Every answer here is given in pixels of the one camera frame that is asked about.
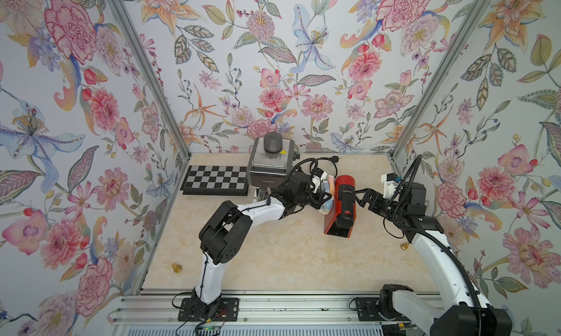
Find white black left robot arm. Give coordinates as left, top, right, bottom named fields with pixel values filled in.
left=191, top=158, right=332, bottom=318

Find red capsule coffee machine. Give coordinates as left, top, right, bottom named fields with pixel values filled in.
left=324, top=175, right=356, bottom=238

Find black white checkerboard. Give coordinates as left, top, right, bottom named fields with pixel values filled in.
left=181, top=165, right=248, bottom=196

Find black coffee machine power cable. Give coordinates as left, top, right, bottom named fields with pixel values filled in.
left=297, top=155, right=340, bottom=179

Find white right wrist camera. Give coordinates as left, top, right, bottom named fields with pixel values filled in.
left=381, top=173, right=402, bottom=200

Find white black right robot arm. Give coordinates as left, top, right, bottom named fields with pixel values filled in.
left=355, top=156, right=513, bottom=335

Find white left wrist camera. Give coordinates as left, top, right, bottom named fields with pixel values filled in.
left=311, top=168, right=327, bottom=193

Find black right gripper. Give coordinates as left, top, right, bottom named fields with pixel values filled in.
left=354, top=189, right=406, bottom=224

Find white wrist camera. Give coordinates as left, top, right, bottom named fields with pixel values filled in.
left=311, top=168, right=327, bottom=193
left=381, top=173, right=402, bottom=200

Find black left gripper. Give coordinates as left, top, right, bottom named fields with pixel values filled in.
left=292, top=187, right=333, bottom=208

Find grey steel coffee machine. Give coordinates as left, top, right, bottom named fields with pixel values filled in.
left=247, top=131, right=300, bottom=201

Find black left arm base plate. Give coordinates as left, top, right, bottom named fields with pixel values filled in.
left=178, top=297, right=240, bottom=322

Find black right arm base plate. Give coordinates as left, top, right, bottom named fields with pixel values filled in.
left=349, top=297, right=395, bottom=321

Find aluminium front frame rail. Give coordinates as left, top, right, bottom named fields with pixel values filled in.
left=108, top=289, right=378, bottom=327

